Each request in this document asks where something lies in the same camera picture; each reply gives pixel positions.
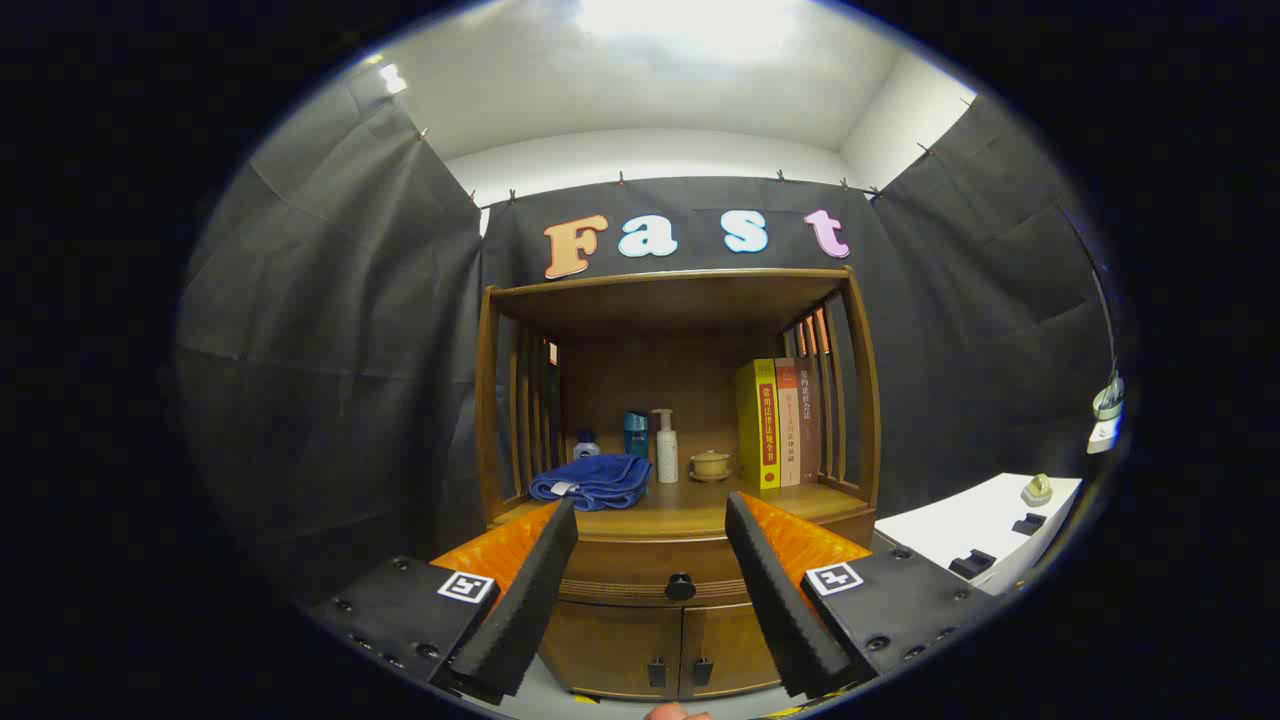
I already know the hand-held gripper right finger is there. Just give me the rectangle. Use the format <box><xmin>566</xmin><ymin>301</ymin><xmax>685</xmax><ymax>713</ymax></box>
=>
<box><xmin>724</xmin><ymin>490</ymin><xmax>999</xmax><ymax>701</ymax></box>

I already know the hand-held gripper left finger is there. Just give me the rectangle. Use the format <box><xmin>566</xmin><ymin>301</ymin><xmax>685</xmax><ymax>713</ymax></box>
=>
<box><xmin>305</xmin><ymin>498</ymin><xmax>581</xmax><ymax>706</ymax></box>

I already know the wooden drawer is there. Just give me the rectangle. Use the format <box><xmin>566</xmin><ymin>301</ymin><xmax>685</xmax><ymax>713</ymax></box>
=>
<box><xmin>556</xmin><ymin>535</ymin><xmax>761</xmax><ymax>607</ymax></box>

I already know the wooden cabinet door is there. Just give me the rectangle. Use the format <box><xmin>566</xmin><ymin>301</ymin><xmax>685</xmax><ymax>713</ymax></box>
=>
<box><xmin>538</xmin><ymin>602</ymin><xmax>684</xmax><ymax>701</ymax></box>
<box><xmin>681</xmin><ymin>604</ymin><xmax>787</xmax><ymax>698</ymax></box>

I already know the wooden countertop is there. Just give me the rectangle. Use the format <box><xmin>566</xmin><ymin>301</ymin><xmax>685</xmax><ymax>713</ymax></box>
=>
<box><xmin>490</xmin><ymin>470</ymin><xmax>876</xmax><ymax>543</ymax></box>

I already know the white side cabinet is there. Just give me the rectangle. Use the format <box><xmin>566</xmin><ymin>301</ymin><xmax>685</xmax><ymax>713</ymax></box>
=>
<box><xmin>873</xmin><ymin>472</ymin><xmax>1084</xmax><ymax>598</ymax></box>

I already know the wooden cabinet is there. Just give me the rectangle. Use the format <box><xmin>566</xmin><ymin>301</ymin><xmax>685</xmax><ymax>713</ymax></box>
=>
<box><xmin>475</xmin><ymin>265</ymin><xmax>883</xmax><ymax>701</ymax></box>

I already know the blue folded towel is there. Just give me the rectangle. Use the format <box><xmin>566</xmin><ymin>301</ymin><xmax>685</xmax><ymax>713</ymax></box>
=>
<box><xmin>529</xmin><ymin>453</ymin><xmax>653</xmax><ymax>512</ymax></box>

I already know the beige book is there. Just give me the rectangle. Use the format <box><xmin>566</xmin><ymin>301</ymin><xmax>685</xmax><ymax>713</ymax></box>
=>
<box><xmin>775</xmin><ymin>358</ymin><xmax>802</xmax><ymax>488</ymax></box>

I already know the brown book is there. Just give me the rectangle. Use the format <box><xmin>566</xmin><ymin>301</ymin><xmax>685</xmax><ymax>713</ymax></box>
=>
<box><xmin>797</xmin><ymin>358</ymin><xmax>822</xmax><ymax>485</ymax></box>

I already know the yellow book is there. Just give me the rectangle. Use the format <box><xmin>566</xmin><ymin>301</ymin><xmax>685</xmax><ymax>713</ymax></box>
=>
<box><xmin>736</xmin><ymin>358</ymin><xmax>782</xmax><ymax>490</ymax></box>

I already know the white pump bottle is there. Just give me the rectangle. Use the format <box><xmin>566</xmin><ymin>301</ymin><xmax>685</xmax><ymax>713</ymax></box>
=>
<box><xmin>652</xmin><ymin>408</ymin><xmax>680</xmax><ymax>485</ymax></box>

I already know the white power strip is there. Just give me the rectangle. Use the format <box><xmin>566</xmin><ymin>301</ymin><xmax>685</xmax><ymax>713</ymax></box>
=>
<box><xmin>1087</xmin><ymin>375</ymin><xmax>1126</xmax><ymax>456</ymax></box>

